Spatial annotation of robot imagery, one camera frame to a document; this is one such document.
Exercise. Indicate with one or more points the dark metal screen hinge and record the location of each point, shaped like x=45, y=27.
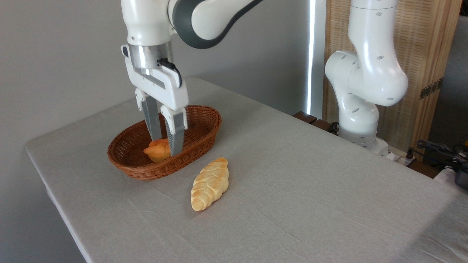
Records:
x=431, y=88

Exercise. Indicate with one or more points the dark brown wooden block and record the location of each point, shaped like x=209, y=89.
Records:
x=310, y=119

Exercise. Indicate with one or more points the brown wicker oval basket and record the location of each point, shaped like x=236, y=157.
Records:
x=131, y=153

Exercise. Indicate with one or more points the pale braided bread loaf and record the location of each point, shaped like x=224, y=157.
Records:
x=210, y=184

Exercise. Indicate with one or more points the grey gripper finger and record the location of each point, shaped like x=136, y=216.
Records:
x=177, y=135
x=153, y=120

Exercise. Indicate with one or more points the white vertical frame strip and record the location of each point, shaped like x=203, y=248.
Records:
x=315, y=54

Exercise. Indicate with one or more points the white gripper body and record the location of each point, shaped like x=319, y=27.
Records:
x=166, y=89

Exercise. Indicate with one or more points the orange round bread roll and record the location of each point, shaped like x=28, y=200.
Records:
x=158, y=150

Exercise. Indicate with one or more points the grey tablecloth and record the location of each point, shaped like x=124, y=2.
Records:
x=299, y=190

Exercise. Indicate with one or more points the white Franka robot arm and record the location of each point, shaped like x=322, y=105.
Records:
x=367, y=73

